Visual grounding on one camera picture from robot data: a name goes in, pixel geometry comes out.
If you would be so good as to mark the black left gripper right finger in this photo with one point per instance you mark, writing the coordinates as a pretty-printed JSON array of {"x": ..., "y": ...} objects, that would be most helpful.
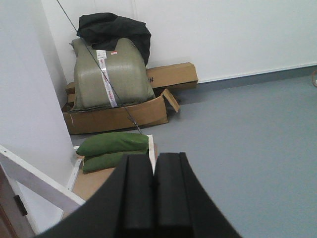
[{"x": 183, "y": 208}]

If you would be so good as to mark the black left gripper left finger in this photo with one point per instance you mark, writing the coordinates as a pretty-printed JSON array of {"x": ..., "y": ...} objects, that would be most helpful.
[{"x": 121, "y": 208}]

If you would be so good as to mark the brown wooden door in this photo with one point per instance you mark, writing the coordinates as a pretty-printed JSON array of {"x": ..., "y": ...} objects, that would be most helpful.
[{"x": 12, "y": 223}]

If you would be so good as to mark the plywood base board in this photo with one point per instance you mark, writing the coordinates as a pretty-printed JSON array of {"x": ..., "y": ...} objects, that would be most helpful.
[{"x": 85, "y": 185}]

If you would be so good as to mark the lower green sandbag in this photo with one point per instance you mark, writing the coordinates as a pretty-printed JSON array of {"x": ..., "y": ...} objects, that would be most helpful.
[{"x": 106, "y": 161}]

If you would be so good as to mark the green sandbag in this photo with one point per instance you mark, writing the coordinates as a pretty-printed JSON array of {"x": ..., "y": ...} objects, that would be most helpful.
[
  {"x": 113, "y": 142},
  {"x": 106, "y": 161}
]

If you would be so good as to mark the white wooden edge batten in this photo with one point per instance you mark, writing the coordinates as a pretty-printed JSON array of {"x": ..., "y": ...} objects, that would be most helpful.
[{"x": 152, "y": 152}]

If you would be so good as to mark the upper green sandbag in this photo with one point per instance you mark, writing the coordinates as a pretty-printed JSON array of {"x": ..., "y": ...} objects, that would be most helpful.
[{"x": 113, "y": 142}]

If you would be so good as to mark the open flat cardboard box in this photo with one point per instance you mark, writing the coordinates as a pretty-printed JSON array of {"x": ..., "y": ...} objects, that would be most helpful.
[{"x": 152, "y": 112}]

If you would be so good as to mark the olive woven sack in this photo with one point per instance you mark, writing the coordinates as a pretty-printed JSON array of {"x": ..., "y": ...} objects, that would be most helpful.
[{"x": 124, "y": 83}]

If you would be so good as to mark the long cardboard box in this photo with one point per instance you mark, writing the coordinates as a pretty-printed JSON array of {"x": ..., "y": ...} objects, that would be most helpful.
[{"x": 170, "y": 75}]

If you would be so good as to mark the black jacket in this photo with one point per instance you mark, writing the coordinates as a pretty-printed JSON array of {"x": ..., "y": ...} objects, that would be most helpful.
[{"x": 103, "y": 30}]

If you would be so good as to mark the white wooden brace frame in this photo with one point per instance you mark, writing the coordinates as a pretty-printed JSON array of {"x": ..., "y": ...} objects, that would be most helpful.
[{"x": 58, "y": 197}]

